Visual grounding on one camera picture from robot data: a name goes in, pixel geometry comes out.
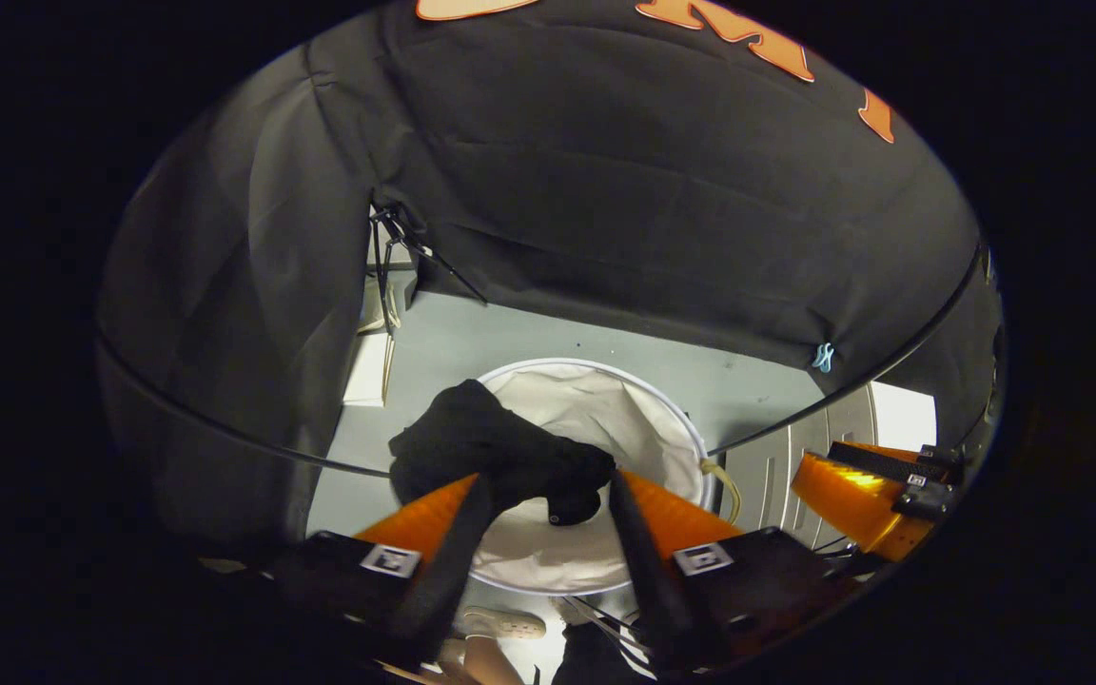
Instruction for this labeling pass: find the black clothes rack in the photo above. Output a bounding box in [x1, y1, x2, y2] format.
[96, 243, 991, 477]

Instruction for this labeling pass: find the person's white slipper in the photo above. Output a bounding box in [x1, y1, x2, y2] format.
[462, 606, 547, 641]

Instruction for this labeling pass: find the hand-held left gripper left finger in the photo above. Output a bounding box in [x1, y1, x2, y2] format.
[272, 472, 498, 667]

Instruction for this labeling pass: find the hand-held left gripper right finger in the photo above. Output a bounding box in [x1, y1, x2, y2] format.
[608, 468, 858, 672]

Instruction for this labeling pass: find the white box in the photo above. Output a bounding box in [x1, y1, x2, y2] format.
[342, 328, 398, 409]

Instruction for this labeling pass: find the black knit garment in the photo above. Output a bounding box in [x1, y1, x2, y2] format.
[388, 379, 618, 528]

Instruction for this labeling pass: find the white laundry hamper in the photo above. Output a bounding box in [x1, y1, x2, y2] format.
[465, 357, 744, 597]

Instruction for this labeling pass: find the person's leg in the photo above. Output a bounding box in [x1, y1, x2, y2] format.
[460, 636, 528, 685]

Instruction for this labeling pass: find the white cabinet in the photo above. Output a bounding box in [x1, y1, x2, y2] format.
[719, 381, 939, 555]

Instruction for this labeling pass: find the black backdrop stand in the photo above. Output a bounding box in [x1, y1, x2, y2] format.
[367, 202, 490, 336]

